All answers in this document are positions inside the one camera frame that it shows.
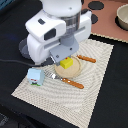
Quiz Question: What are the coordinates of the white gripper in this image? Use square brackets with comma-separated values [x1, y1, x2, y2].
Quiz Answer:
[25, 10, 92, 64]

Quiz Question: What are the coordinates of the small grey pot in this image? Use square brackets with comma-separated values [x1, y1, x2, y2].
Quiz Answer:
[19, 39, 30, 59]

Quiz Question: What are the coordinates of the yellow toy butter box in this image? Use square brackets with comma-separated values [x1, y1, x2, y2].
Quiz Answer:
[60, 57, 73, 69]

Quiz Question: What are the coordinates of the light blue milk carton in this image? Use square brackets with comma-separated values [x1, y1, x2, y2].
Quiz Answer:
[27, 68, 45, 86]

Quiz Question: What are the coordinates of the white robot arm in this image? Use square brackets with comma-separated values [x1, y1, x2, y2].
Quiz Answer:
[25, 0, 92, 65]

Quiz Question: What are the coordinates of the round wooden plate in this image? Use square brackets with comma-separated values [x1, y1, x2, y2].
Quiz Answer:
[55, 56, 82, 78]

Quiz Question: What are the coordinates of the black stove burner disc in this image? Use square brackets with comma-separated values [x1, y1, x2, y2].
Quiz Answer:
[91, 14, 98, 24]

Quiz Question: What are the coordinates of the pink toy stove board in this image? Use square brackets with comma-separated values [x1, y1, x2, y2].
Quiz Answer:
[82, 0, 128, 43]

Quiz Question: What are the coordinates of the woven beige placemat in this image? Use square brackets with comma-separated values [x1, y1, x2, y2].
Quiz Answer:
[12, 39, 113, 128]

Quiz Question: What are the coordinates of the beige bowl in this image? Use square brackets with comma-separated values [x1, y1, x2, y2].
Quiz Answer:
[117, 4, 128, 31]

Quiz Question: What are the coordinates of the toy fork wooden handle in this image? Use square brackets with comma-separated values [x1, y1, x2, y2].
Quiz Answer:
[45, 72, 84, 89]

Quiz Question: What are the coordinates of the toy knife wooden handle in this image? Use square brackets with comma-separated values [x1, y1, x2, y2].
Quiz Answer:
[77, 55, 96, 63]

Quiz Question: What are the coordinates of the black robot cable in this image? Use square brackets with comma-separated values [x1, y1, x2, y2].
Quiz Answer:
[0, 58, 36, 66]

